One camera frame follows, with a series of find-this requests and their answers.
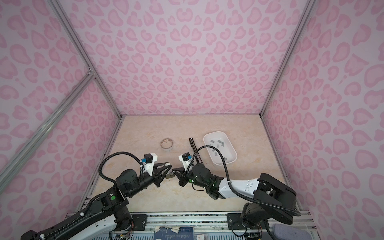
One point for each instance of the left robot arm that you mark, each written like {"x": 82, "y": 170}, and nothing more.
{"x": 108, "y": 209}

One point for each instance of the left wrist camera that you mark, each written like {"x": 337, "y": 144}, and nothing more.
{"x": 148, "y": 163}

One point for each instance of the grey cloth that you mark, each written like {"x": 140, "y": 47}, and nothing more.
{"x": 283, "y": 232}

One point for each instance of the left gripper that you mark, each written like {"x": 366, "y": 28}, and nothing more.
{"x": 157, "y": 176}

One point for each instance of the white plastic tray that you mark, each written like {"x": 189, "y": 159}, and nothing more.
{"x": 227, "y": 151}

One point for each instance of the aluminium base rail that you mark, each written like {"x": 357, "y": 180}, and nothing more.
{"x": 206, "y": 225}

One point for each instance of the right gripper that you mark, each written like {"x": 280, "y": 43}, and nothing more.
{"x": 182, "y": 176}

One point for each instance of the black stapler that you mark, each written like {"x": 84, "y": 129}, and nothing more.
{"x": 197, "y": 157}

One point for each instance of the blue box on rail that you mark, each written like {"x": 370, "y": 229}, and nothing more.
{"x": 176, "y": 233}

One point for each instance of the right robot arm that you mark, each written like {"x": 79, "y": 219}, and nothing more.
{"x": 267, "y": 198}

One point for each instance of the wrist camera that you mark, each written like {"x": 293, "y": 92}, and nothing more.
{"x": 148, "y": 163}
{"x": 186, "y": 160}

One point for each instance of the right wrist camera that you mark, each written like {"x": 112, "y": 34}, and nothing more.
{"x": 186, "y": 160}

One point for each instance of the clear tape roll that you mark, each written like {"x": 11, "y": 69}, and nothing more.
{"x": 167, "y": 144}

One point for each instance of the beige staple box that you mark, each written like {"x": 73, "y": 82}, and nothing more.
{"x": 170, "y": 175}

